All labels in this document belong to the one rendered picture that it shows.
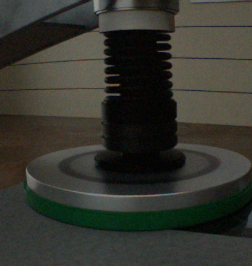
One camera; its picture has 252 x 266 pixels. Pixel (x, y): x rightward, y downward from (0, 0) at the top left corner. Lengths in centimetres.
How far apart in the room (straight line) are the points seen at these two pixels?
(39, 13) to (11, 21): 3
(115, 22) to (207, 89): 631
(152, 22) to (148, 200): 15
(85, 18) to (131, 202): 24
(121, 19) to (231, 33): 620
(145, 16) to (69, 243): 20
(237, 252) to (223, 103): 635
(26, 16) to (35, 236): 20
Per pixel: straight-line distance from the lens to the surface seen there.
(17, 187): 45
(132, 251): 29
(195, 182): 35
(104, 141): 40
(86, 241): 30
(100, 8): 39
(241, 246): 29
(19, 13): 41
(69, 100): 787
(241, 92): 656
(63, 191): 34
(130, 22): 37
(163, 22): 38
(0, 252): 29
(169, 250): 29
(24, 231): 33
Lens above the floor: 92
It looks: 9 degrees down
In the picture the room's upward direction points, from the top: 1 degrees counter-clockwise
